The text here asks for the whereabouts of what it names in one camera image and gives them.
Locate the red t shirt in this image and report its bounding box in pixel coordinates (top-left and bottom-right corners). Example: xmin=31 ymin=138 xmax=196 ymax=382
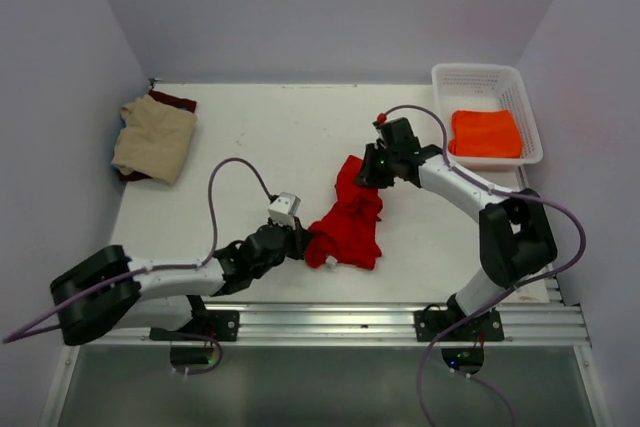
xmin=304 ymin=155 xmax=383 ymax=271

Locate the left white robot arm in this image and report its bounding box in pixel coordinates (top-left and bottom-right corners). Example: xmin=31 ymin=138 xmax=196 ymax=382
xmin=50 ymin=218 xmax=313 ymax=346

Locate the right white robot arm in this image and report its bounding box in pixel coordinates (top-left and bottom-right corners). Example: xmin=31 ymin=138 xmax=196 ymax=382
xmin=355 ymin=114 xmax=557 ymax=340

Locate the white plastic basket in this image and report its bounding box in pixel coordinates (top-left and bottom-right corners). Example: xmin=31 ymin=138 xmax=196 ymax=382
xmin=431 ymin=63 xmax=543 ymax=170

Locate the folded orange t shirt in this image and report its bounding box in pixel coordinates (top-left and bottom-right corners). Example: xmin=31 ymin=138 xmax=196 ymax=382
xmin=448 ymin=110 xmax=523 ymax=158

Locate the folded beige t shirt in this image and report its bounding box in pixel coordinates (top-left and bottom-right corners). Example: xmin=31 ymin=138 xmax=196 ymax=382
xmin=110 ymin=95 xmax=197 ymax=186

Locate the folded maroon t shirt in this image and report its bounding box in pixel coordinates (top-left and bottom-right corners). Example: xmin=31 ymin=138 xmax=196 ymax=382
xmin=117 ymin=89 xmax=198 ymax=186

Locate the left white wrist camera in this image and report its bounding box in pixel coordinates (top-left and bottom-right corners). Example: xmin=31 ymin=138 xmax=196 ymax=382
xmin=267 ymin=192 xmax=301 ymax=229

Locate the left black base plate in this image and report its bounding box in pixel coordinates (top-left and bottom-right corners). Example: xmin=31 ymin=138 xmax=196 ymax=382
xmin=149 ymin=310 xmax=240 ymax=342

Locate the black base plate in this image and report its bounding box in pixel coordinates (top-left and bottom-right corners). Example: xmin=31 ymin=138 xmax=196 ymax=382
xmin=149 ymin=310 xmax=240 ymax=342
xmin=413 ymin=304 xmax=505 ymax=343

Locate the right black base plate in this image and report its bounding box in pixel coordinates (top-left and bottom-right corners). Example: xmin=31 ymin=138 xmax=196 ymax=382
xmin=413 ymin=304 xmax=505 ymax=343

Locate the aluminium mounting rail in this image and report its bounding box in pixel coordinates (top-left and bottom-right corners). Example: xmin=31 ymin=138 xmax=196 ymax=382
xmin=119 ymin=301 xmax=591 ymax=348

